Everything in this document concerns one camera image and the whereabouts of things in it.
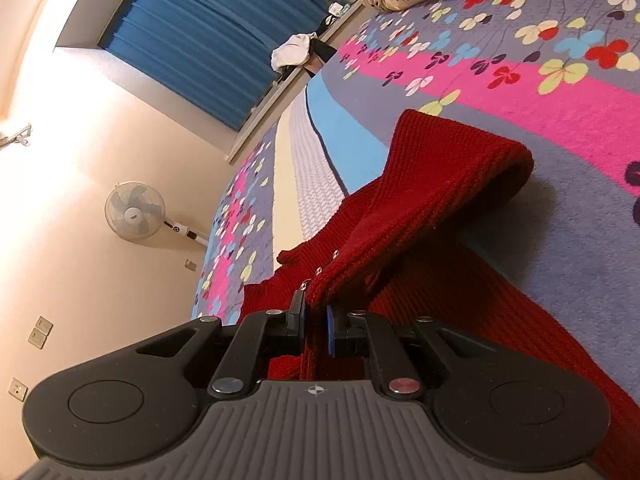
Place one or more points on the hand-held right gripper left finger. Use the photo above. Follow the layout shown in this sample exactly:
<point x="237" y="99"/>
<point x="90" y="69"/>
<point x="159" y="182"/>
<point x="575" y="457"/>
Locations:
<point x="301" y="316"/>

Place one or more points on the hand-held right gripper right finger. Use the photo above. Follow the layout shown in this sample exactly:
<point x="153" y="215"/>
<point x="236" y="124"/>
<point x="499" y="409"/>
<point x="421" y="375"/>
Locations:
<point x="330" y="332"/>

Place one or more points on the red knitted sweater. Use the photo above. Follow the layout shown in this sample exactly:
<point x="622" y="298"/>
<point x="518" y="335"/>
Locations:
<point x="425" y="185"/>

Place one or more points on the white standing fan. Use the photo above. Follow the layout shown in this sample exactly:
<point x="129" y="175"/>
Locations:
<point x="134" y="210"/>

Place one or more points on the window sill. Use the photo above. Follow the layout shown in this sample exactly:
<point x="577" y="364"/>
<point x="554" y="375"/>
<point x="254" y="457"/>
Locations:
<point x="280" y="92"/>

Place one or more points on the dark cloth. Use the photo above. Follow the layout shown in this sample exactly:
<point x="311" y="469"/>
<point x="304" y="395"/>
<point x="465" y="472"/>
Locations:
<point x="320" y="55"/>

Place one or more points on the white cloth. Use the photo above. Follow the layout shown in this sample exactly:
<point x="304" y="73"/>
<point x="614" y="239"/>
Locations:
<point x="292" y="51"/>

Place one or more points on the blue curtain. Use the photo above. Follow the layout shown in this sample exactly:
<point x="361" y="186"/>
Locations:
<point x="200" y="35"/>

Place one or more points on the floral striped bed blanket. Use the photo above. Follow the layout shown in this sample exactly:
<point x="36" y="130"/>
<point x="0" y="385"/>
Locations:
<point x="550" y="110"/>

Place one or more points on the small wall socket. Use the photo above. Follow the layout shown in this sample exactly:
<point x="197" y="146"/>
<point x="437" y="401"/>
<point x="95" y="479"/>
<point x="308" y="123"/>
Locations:
<point x="190" y="265"/>

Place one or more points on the wall switch plate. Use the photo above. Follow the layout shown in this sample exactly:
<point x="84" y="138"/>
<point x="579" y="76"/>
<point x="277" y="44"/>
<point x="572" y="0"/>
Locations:
<point x="36" y="338"/>
<point x="45" y="325"/>

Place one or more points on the wall socket plate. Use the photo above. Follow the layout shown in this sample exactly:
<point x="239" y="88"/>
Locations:
<point x="18" y="389"/>

